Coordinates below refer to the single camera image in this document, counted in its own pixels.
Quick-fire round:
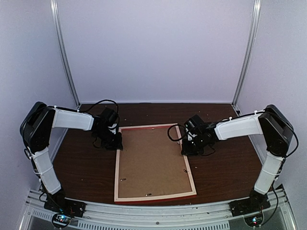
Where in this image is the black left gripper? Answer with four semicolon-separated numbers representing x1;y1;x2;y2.
95;128;123;150

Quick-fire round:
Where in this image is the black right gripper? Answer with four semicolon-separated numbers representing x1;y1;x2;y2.
181;134;206;156

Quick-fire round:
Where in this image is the brown backing board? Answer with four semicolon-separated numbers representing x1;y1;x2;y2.
118;128;193;198

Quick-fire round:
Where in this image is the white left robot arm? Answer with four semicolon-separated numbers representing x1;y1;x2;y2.
20;102;123;195

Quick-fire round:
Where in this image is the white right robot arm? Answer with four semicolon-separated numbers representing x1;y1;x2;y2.
181;104;295;212

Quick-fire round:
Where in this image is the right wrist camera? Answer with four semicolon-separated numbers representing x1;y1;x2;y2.
187;132;197;141

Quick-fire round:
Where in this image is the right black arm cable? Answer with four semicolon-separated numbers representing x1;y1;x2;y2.
167;124;190;142

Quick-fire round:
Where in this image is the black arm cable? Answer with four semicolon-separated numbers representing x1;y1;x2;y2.
167;124;190;142
81;99;120;120

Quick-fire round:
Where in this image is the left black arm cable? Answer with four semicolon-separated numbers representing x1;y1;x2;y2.
81;99;120;120

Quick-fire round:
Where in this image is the aluminium front rail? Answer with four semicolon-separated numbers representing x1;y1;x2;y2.
17;189;298;230

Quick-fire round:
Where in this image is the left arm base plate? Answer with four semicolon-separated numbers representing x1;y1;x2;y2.
44;199;86;218

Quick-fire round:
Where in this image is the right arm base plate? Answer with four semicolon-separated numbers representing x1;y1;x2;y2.
229;198;271;217

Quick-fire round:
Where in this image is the left aluminium corner post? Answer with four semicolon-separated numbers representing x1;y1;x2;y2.
50;0;81;108

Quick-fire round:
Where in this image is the aluminium corner post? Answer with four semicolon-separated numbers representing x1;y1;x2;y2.
50;0;81;108
232;0;262;109

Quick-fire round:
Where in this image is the right aluminium corner post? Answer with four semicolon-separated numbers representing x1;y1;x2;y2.
232;0;262;109

